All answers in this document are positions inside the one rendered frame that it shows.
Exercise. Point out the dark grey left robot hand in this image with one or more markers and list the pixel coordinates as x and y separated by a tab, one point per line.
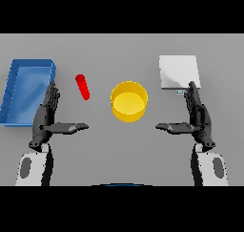
44	121

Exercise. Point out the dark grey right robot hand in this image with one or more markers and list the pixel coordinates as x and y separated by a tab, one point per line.
200	121

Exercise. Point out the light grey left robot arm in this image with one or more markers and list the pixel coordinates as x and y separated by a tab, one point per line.
33	169

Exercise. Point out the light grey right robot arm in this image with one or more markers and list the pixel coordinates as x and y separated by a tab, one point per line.
209	169

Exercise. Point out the red beaker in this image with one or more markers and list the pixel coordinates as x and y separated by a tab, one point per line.
83	87

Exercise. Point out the pale square measuring scale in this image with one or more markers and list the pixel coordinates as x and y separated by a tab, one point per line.
178	72

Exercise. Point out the yellow bowl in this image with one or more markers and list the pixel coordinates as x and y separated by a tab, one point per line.
129	102

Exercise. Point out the blue tray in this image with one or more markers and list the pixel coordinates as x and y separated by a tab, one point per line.
27	91

